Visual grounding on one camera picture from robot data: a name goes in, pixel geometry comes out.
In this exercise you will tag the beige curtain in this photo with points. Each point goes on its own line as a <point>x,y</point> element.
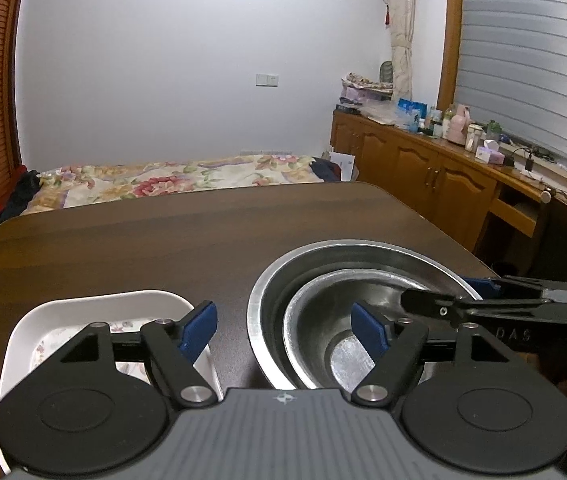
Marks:
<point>402,20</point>

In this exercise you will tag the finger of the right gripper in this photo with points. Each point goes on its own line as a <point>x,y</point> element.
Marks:
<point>457,310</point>
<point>487,288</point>

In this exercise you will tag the large steel bowl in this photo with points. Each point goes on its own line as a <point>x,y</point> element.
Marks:
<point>285,276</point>

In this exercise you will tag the blue picture card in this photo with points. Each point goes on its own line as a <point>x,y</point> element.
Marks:
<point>410,113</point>

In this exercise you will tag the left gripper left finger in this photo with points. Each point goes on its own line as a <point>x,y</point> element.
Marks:
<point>196,329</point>

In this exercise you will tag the pink kettle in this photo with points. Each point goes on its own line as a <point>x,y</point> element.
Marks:
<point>458,126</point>

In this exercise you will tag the pink tissue box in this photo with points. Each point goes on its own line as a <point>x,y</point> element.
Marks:
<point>489,156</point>

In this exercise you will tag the white wall switch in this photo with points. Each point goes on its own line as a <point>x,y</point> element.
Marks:
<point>265,80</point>

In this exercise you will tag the floral bed quilt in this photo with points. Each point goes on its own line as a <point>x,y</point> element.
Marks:
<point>76,186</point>

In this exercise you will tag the white paper bag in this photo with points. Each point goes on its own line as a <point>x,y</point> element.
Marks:
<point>346,165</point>

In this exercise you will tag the medium steel bowl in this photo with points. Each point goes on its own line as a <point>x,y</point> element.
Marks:
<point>316,328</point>

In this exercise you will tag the grey window blind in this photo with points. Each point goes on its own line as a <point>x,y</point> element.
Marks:
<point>513,68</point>

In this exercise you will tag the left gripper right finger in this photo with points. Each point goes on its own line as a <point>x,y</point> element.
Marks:
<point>372,329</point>

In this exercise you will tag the wooden sideboard cabinet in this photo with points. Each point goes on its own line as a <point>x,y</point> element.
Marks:
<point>450,187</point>

